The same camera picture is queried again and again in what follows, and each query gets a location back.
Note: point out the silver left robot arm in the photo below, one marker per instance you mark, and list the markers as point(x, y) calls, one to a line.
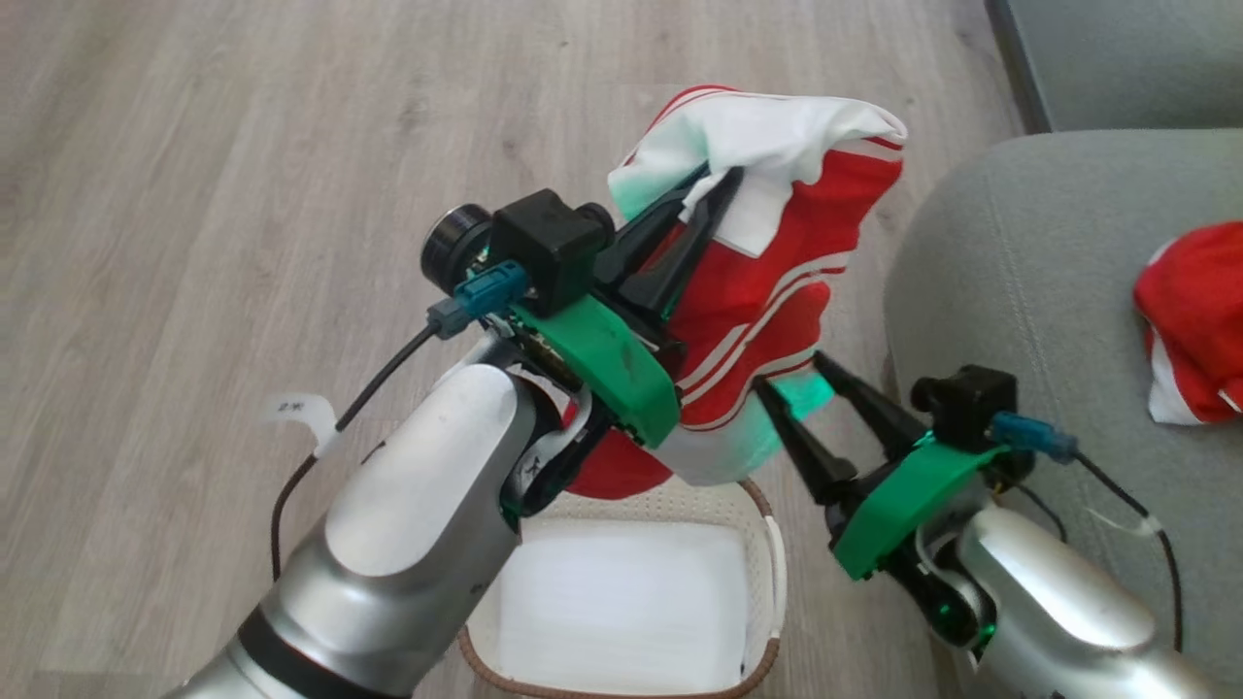
point(408, 524)

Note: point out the blue left camera connector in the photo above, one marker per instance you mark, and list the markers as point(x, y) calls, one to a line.
point(486, 291)

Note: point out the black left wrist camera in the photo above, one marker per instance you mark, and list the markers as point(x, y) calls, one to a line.
point(549, 243)

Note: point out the red and white garment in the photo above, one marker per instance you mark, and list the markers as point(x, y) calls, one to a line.
point(1199, 311)

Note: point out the white brown-rimmed laundry basket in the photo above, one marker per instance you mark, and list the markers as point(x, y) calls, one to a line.
point(723, 500)

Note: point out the red white striped garment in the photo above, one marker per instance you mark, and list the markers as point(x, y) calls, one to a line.
point(777, 291)

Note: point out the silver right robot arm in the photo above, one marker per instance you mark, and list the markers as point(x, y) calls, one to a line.
point(1058, 602)

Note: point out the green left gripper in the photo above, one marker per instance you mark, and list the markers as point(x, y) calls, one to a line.
point(612, 359)

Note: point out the grey fabric sofa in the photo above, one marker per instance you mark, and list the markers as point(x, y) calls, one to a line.
point(1020, 252)

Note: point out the blue right camera connector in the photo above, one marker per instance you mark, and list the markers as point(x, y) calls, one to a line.
point(1034, 435)

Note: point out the blue camera connector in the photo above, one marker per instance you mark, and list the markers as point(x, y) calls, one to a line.
point(1034, 435)
point(486, 291)

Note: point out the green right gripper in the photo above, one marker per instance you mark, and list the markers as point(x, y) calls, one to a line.
point(903, 495)

